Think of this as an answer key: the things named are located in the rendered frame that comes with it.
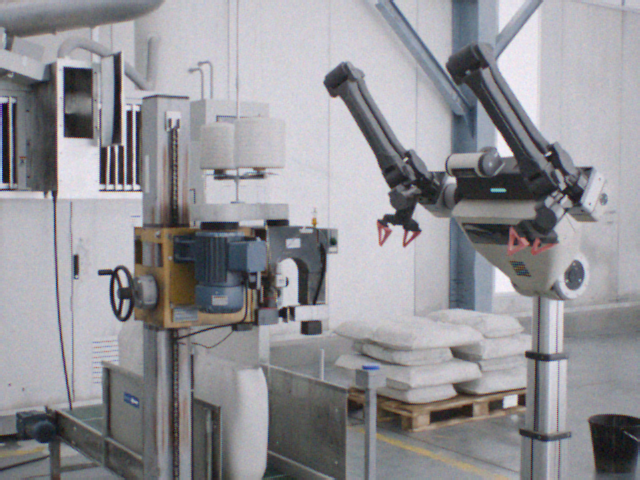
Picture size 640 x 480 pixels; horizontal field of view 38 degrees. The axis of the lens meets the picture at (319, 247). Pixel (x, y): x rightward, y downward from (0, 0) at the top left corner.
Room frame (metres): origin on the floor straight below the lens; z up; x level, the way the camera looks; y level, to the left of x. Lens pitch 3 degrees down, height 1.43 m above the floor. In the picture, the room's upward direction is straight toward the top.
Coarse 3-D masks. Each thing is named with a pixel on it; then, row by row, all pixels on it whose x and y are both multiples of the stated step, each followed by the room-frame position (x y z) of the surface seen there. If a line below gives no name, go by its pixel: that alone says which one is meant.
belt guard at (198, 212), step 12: (192, 204) 2.80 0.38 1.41; (204, 204) 2.77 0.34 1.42; (216, 204) 2.76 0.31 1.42; (228, 204) 2.76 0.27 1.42; (240, 204) 2.79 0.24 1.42; (252, 204) 2.87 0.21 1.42; (264, 204) 2.97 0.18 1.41; (276, 204) 3.08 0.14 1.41; (288, 204) 3.20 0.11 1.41; (192, 216) 2.80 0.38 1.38; (204, 216) 2.76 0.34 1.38; (216, 216) 2.76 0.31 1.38; (228, 216) 2.76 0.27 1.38; (240, 216) 2.79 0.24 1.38; (252, 216) 2.86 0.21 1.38; (264, 216) 2.97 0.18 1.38; (276, 216) 3.08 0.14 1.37; (288, 216) 3.20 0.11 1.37
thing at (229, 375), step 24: (216, 336) 3.53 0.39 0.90; (240, 336) 3.38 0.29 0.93; (216, 360) 3.48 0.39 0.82; (240, 360) 3.38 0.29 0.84; (216, 384) 3.40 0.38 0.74; (240, 384) 3.30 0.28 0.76; (264, 384) 3.35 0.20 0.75; (240, 408) 3.30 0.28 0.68; (264, 408) 3.35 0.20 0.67; (240, 432) 3.30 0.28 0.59; (264, 432) 3.35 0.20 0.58; (240, 456) 3.30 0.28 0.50; (264, 456) 3.35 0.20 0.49
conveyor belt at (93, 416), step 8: (88, 408) 4.57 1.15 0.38; (96, 408) 4.58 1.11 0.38; (80, 416) 4.40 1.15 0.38; (88, 416) 4.41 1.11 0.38; (96, 416) 4.41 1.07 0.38; (88, 424) 4.25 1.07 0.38; (96, 424) 4.25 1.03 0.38; (264, 472) 3.51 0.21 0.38; (272, 472) 3.51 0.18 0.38; (280, 472) 3.51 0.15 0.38
